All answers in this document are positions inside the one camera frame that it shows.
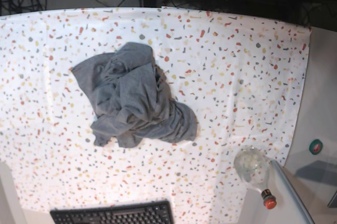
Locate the clear bottle with orange cap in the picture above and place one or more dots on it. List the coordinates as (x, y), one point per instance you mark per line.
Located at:
(253, 168)

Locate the grey t-shirt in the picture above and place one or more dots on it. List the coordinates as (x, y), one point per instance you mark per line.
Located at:
(131, 99)

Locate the grey metal bar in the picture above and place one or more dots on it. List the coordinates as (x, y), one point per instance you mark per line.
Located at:
(290, 208)

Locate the terrazzo patterned tablecloth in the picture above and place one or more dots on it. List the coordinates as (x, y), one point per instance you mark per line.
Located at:
(243, 76)

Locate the black keyboard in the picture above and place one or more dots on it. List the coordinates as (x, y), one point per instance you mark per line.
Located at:
(150, 212)

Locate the green tape roll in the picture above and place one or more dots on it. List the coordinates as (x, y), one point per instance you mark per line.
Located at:
(315, 147)

